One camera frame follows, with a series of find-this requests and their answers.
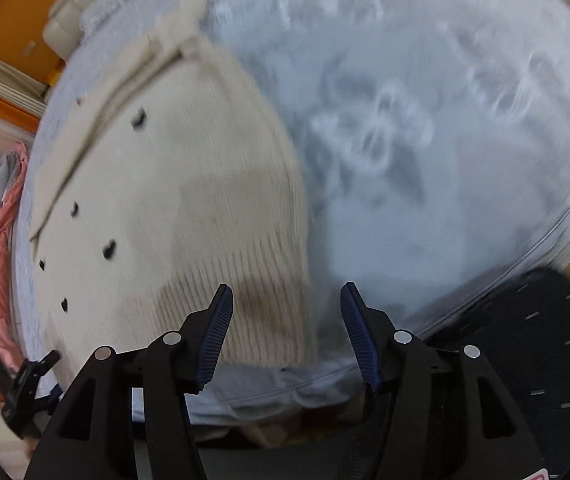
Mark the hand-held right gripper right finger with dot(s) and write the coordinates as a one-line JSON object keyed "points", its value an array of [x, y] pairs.
{"points": [[357, 332]]}

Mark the cream knit cardigan black buttons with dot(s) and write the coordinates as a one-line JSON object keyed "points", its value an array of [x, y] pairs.
{"points": [[175, 200]]}

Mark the dark blue dashed cloth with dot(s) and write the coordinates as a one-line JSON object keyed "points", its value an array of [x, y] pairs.
{"points": [[525, 350]]}

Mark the grey cloth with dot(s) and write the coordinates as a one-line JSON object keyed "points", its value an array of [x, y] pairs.
{"points": [[2, 180]]}

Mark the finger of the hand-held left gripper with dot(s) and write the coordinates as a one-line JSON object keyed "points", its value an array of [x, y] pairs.
{"points": [[27, 390]]}

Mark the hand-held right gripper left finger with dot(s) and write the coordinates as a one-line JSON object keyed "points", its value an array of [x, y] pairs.
{"points": [[215, 340]]}

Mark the cream leather cushion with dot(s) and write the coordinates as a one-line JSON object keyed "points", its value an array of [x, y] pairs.
{"points": [[67, 20]]}

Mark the light blue printed blanket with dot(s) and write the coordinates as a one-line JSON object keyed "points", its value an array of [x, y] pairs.
{"points": [[440, 170]]}

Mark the white window frame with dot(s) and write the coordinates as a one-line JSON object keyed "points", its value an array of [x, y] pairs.
{"points": [[0, 85]]}

